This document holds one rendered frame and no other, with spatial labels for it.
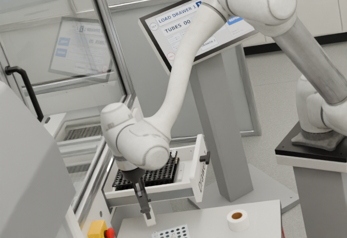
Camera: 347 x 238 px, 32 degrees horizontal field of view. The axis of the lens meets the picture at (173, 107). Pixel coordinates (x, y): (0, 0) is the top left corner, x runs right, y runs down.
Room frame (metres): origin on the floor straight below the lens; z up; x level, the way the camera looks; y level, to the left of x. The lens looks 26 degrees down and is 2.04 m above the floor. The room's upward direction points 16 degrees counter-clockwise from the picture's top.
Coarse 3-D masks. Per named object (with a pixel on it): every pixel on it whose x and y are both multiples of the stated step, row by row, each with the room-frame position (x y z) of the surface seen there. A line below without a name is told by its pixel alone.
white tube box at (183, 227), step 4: (172, 228) 1.67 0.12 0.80; (176, 228) 1.67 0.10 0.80; (180, 228) 1.66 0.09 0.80; (184, 228) 1.66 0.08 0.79; (160, 232) 1.67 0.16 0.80; (164, 232) 1.66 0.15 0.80; (168, 232) 1.66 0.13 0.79; (172, 232) 1.65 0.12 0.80; (176, 232) 1.65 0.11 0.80; (180, 232) 1.64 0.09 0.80; (184, 232) 1.63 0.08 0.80; (188, 232) 1.63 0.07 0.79; (152, 236) 1.66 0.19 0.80; (160, 236) 1.65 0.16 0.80; (164, 236) 1.64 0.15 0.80; (168, 236) 1.65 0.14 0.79; (176, 236) 1.62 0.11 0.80; (180, 236) 1.63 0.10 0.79; (184, 236) 1.61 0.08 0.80; (188, 236) 1.60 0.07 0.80
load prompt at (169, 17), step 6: (198, 0) 2.88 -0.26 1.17; (186, 6) 2.85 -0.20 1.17; (192, 6) 2.85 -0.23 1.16; (198, 6) 2.86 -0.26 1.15; (168, 12) 2.82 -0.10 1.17; (174, 12) 2.82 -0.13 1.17; (180, 12) 2.82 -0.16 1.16; (186, 12) 2.83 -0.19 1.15; (192, 12) 2.83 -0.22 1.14; (156, 18) 2.79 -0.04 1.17; (162, 18) 2.79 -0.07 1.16; (168, 18) 2.80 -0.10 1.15; (174, 18) 2.80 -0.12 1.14; (162, 24) 2.77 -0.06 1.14
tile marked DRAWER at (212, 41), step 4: (212, 36) 2.75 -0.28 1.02; (208, 40) 2.73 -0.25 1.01; (212, 40) 2.73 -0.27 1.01; (216, 40) 2.73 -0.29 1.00; (204, 44) 2.71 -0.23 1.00; (208, 44) 2.71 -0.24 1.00; (212, 44) 2.72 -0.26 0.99; (216, 44) 2.72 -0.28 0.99; (204, 48) 2.70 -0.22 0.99; (208, 48) 2.70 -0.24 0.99
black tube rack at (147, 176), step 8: (168, 160) 1.94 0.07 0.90; (160, 168) 1.90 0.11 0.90; (176, 168) 1.91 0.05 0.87; (120, 176) 1.92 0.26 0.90; (144, 176) 1.88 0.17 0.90; (152, 176) 1.86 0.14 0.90; (160, 176) 1.85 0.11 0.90; (120, 184) 1.87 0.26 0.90; (128, 184) 1.86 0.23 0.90; (152, 184) 1.86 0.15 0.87; (160, 184) 1.84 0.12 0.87
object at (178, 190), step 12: (180, 156) 2.01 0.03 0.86; (192, 156) 2.00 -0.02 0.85; (108, 180) 1.95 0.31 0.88; (108, 192) 1.85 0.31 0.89; (120, 192) 1.83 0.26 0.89; (132, 192) 1.82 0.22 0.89; (156, 192) 1.79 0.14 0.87; (168, 192) 1.78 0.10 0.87; (180, 192) 1.77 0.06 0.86; (192, 192) 1.76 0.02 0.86; (120, 204) 1.83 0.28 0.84; (132, 204) 1.82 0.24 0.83
